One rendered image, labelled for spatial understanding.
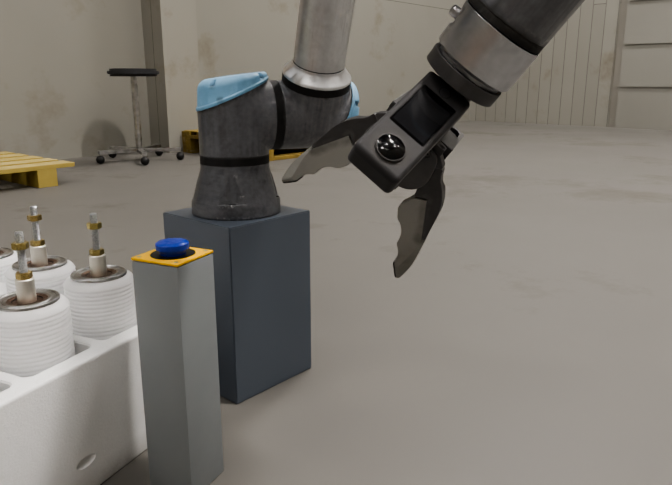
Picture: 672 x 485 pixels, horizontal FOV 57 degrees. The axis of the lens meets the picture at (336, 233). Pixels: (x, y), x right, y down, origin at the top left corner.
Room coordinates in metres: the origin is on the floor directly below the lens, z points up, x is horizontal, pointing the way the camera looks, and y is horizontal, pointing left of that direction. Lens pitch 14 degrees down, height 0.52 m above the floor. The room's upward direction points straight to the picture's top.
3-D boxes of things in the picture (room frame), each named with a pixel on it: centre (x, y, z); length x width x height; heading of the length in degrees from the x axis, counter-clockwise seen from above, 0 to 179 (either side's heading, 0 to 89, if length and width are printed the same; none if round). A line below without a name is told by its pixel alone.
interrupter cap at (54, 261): (0.88, 0.44, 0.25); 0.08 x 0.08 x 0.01
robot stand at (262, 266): (1.04, 0.17, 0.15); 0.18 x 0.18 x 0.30; 49
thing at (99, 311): (0.83, 0.34, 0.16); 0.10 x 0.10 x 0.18
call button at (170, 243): (0.72, 0.20, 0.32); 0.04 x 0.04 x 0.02
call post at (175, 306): (0.72, 0.20, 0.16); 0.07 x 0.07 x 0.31; 65
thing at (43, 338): (0.73, 0.39, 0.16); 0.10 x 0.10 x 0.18
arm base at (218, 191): (1.04, 0.17, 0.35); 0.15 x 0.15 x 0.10
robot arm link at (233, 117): (1.04, 0.16, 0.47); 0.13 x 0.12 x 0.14; 110
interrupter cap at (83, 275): (0.83, 0.34, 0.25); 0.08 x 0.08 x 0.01
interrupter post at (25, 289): (0.73, 0.39, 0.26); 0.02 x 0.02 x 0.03
